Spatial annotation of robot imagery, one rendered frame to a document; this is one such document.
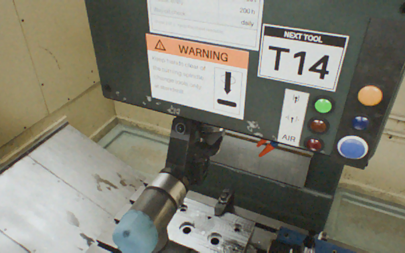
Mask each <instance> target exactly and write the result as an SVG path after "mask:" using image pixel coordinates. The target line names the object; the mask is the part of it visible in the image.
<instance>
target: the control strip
mask: <svg viewBox="0 0 405 253"><path fill-rule="evenodd" d="M404 62H405V22H404V21H398V20H392V19H381V18H375V17H371V19H370V24H369V26H368V30H367V34H366V38H365V41H364V44H363V46H362V49H361V54H360V56H359V61H358V63H357V68H356V71H355V76H354V78H353V83H351V88H350V90H349V95H348V98H347V102H346V105H345V110H344V113H343V117H342V120H341V124H340V125H339V130H338V132H337V136H336V140H335V144H334V147H333V152H332V154H331V158H330V161H333V162H336V163H339V164H342V165H347V166H350V167H355V168H358V169H362V170H365V168H366V165H367V161H368V159H369V156H370V153H371V150H372V147H373V145H374V142H375V139H376V137H377V135H378V132H379V130H380V126H381V124H382V121H383V119H384V115H385V113H386V109H387V108H388V106H389V103H390V100H391V97H392V95H393V92H394V89H395V86H396V83H397V81H398V77H400V74H401V71H402V68H403V65H404ZM366 86H375V87H377V88H379V89H380V90H381V93H382V99H381V100H380V101H379V102H378V104H377V105H373V106H366V105H363V104H362V103H361V102H360V101H359V99H358V94H359V91H360V90H361V89H362V88H363V87H366ZM320 99H325V100H328V101H330V103H331V110H330V111H328V112H319V111H318V110H316V108H315V103H316V102H317V101H318V100H320ZM312 107H313V110H314V111H315V112H317V113H319V114H329V113H331V112H332V111H333V110H334V108H335V103H334V101H333V99H332V98H330V97H328V96H318V97H316V98H315V99H314V100H313V103H312ZM357 117H364V118H366V119H368V120H369V122H370V125H369V127H368V128H367V129H366V130H362V131H360V130H357V129H355V128H354V126H353V124H352V122H353V120H354V119H355V118H357ZM314 120H320V121H323V122H324V123H325V126H326V128H325V130H324V131H323V132H322V133H316V132H314V131H312V129H311V123H312V122H313V121H314ZM308 128H309V130H310V131H311V132H312V133H314V134H316V135H322V134H324V133H326V132H327V131H328V129H329V123H328V122H327V121H326V120H325V119H324V118H322V117H313V118H312V119H310V120H309V123H308ZM348 139H355V140H358V141H360V142H361V143H362V144H363V145H364V146H365V148H366V150H365V153H364V154H363V155H362V156H361V157H360V158H357V159H349V158H347V157H345V156H343V155H342V153H341V150H339V148H340V147H341V144H342V142H344V141H346V140H348ZM310 140H316V141H319V142H320V144H321V148H320V149H319V150H318V151H312V150H310V149H308V148H307V142H308V141H310ZM303 145H304V147H305V148H306V149H307V150H308V151H309V152H311V153H320V152H321V151H322V150H323V147H324V143H323V141H322V140H321V138H319V137H316V136H309V137H307V138H306V139H305V141H304V142H303Z"/></svg>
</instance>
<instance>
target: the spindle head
mask: <svg viewBox="0 0 405 253"><path fill-rule="evenodd" d="M84 2H85V6H86V13H87V17H88V24H89V28H90V35H91V36H92V42H93V46H94V53H95V57H96V63H97V67H98V75H99V78H100V85H101V89H102V93H103V96H104V97H105V98H109V99H112V100H117V101H120V102H125V104H130V105H133V106H139V107H141V108H146V109H149V110H154V111H157V112H163V113H165V114H170V115H171V116H176V117H179V118H184V119H187V120H192V121H195V122H200V123H203V124H208V125H212V126H215V127H216V128H219V129H225V130H228V131H232V132H236V133H240V134H243V135H249V136H252V137H256V138H260V139H262V140H265V141H270V142H274V143H278V144H281V145H286V146H290V147H294V148H298V149H302V150H306V151H308V150H307V149H306V148H305V147H304V145H303V142H304V141H305V139H306V138H307V137H309V136H316V137H319V138H321V140H322V141H323V143H324V147H323V150H322V151H321V152H320V153H316V154H319V155H324V156H327V157H331V154H332V152H333V147H334V144H335V140H336V136H337V132H338V130H339V125H340V124H341V120H342V117H343V113H344V110H345V105H346V102H347V98H348V95H349V90H350V88H351V83H353V78H354V76H355V71H356V68H357V63H358V61H359V56H360V53H361V49H362V46H363V44H364V41H365V38H366V34H367V30H368V26H369V24H370V19H371V17H375V18H381V19H392V20H398V21H404V22H405V0H264V1H263V8H262V23H261V29H260V43H259V50H250V49H246V48H238V47H234V46H225V45H222V44H217V43H213V42H208V41H201V40H196V39H189V38H184V37H176V36H172V35H164V34H159V33H152V31H151V29H149V14H148V5H147V0H84ZM263 24H270V25H278V26H284V27H293V28H299V29H308V30H313V31H322V32H323V33H332V34H337V35H347V36H349V38H348V41H347V46H346V49H345V54H344V58H343V62H342V65H341V71H339V76H338V79H337V84H336V87H335V91H332V90H326V89H322V88H315V87H311V86H304V85H300V84H294V83H290V82H283V81H279V80H276V79H272V78H265V77H262V76H258V70H259V63H260V50H261V42H262V29H263ZM146 34H148V35H156V36H160V37H168V38H172V39H180V40H184V41H192V42H196V43H201V44H204V45H209V46H216V47H221V48H228V49H233V50H240V51H245V52H249V54H248V71H247V81H246V96H245V97H244V113H243V120H242V119H239V118H234V117H231V116H226V115H225V114H220V113H216V112H212V111H208V110H203V109H200V108H194V107H191V106H186V105H182V104H178V103H177V102H172V101H168V100H163V99H159V98H154V97H153V95H152V87H151V74H150V73H149V60H148V51H147V38H146ZM404 76H405V62H404V65H403V68H402V71H401V74H400V77H398V81H397V83H396V86H395V89H394V92H393V95H392V97H391V100H390V103H389V106H388V108H387V109H386V113H385V115H384V119H383V121H382V124H381V126H380V130H379V132H378V135H377V137H376V139H375V142H374V145H373V147H372V150H371V153H370V156H369V159H368V161H369V160H370V159H371V158H372V157H373V156H374V153H375V152H376V149H377V147H378V144H379V142H380V138H381V136H382V133H383V131H384V128H385V125H386V122H387V120H388V119H389V116H390V113H391V110H392V107H393V105H394V101H395V99H396V97H397V94H398V91H399V90H400V87H401V85H402V82H403V79H404ZM286 89H289V90H296V91H299V92H302V93H306V94H309V99H308V103H307V109H306V113H305V116H304V119H303V125H302V129H301V135H300V140H299V146H298V147H297V146H294V145H289V144H286V143H281V142H278V141H277V139H278V131H279V126H280V118H282V109H283V104H284V99H285V91H286ZM318 96H328V97H330V98H332V99H333V101H334V103H335V108H334V110H333V111H332V112H331V113H329V114H319V113H317V112H315V111H314V110H313V107H312V103H313V100H314V99H315V98H316V97H318ZM313 117H322V118H324V119H325V120H326V121H327V122H328V123H329V129H328V131H327V132H326V133H324V134H322V135H316V134H314V133H312V132H311V131H310V130H309V128H308V123H309V120H310V119H312V118H313ZM308 152H309V151H308ZM368 161H367V165H366V167H367V166H368Z"/></svg>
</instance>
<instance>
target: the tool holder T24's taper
mask: <svg viewBox="0 0 405 253"><path fill-rule="evenodd" d="M305 241H306V239H304V240H303V241H302V243H301V245H300V247H299V249H298V250H297V253H315V242H314V244H313V245H312V247H308V245H306V243H305Z"/></svg>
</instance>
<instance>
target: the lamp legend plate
mask: <svg viewBox="0 0 405 253"><path fill-rule="evenodd" d="M308 99H309V94H306V93H302V92H299V91H296V90H289V89H286V91H285V99H284V104H283V109H282V118H280V126H279V131H278V139H277V141H278V142H281V143H286V144H289V145H294V146H297V147H298V146H299V140H300V135H301V129H302V125H303V119H304V116H305V113H306V109H307V103H308Z"/></svg>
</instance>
